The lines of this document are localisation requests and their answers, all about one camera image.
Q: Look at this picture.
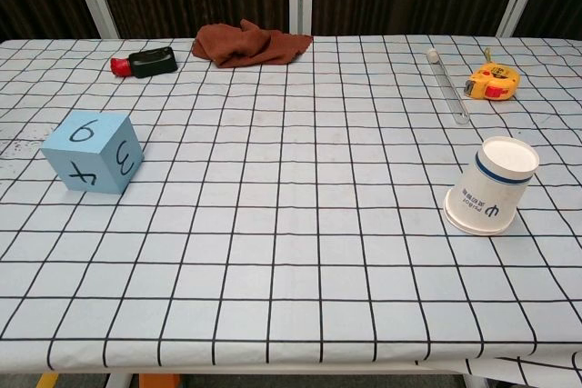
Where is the brown crumpled cloth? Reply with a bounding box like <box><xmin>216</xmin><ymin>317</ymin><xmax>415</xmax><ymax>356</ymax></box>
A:
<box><xmin>191</xmin><ymin>18</ymin><xmax>315</xmax><ymax>69</ymax></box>

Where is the blue cube with numbers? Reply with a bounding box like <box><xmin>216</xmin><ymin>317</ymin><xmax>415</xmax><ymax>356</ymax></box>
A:
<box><xmin>40</xmin><ymin>111</ymin><xmax>146</xmax><ymax>194</ymax></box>

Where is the black and red device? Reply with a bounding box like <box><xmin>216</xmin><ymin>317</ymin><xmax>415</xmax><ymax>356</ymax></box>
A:
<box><xmin>110</xmin><ymin>47</ymin><xmax>179</xmax><ymax>80</ymax></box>

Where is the white paper cup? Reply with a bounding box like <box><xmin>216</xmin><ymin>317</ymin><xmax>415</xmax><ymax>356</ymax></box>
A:
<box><xmin>443</xmin><ymin>135</ymin><xmax>541</xmax><ymax>237</ymax></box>

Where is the yellow tape measure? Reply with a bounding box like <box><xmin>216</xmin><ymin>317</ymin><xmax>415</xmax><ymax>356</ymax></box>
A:
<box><xmin>463</xmin><ymin>47</ymin><xmax>521</xmax><ymax>102</ymax></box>

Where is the clear glass test tube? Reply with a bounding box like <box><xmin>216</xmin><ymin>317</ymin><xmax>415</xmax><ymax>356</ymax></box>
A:
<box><xmin>426</xmin><ymin>47</ymin><xmax>470</xmax><ymax>124</ymax></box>

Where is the white grid tablecloth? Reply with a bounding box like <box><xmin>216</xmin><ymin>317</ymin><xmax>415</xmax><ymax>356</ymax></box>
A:
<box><xmin>0</xmin><ymin>35</ymin><xmax>582</xmax><ymax>388</ymax></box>

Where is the orange box under table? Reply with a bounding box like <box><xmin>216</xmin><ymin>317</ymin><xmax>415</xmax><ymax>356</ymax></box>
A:
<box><xmin>137</xmin><ymin>373</ymin><xmax>182</xmax><ymax>388</ymax></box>

